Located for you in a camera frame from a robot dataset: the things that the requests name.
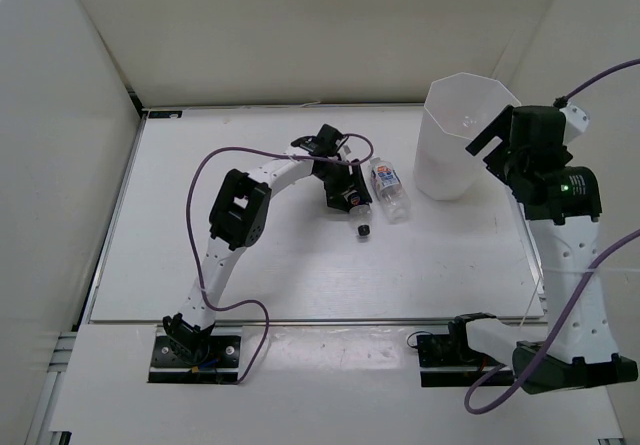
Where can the black cap small bottle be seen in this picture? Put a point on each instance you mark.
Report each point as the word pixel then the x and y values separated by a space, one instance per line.
pixel 359 210

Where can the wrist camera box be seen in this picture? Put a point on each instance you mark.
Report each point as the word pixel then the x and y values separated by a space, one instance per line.
pixel 325 143
pixel 547 127

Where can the aluminium table rail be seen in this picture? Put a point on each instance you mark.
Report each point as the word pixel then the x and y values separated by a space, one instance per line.
pixel 329 322

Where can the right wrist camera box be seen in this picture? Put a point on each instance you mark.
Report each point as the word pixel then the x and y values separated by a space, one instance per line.
pixel 547 127

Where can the white cap labeled bottle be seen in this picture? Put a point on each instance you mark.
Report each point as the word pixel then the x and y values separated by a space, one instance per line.
pixel 389 190

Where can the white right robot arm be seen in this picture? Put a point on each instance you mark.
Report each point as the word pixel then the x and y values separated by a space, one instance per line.
pixel 579 351

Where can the white octagonal plastic bin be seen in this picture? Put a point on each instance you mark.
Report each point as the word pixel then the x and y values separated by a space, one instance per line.
pixel 457 108

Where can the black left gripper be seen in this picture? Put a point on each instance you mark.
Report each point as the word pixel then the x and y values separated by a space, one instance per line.
pixel 335 194

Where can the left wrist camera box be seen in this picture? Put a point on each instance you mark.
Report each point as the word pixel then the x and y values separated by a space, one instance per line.
pixel 325 143

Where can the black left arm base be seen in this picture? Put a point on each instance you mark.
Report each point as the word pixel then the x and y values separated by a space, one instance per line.
pixel 185 354

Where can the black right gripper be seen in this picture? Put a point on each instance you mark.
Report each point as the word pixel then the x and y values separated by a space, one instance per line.
pixel 500 128

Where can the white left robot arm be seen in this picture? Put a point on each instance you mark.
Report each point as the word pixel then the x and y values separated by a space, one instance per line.
pixel 238 219

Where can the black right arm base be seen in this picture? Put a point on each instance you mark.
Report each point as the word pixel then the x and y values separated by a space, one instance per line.
pixel 450 355

